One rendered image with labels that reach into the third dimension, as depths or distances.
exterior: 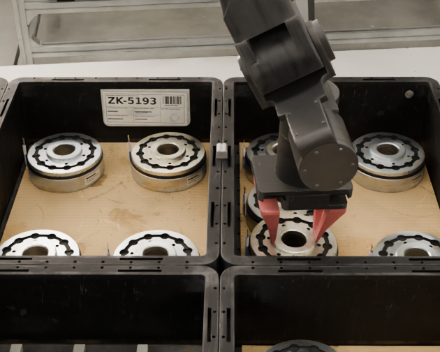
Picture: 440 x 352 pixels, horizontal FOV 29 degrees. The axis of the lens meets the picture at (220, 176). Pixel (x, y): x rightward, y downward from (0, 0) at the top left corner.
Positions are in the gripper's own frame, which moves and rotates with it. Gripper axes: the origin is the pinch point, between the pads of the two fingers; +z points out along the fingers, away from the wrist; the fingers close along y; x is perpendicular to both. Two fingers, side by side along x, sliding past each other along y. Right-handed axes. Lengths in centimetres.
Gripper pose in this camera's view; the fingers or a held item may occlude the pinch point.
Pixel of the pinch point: (294, 234)
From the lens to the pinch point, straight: 99.0
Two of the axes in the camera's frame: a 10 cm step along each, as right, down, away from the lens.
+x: -1.0, -6.2, 7.8
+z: -0.4, 7.9, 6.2
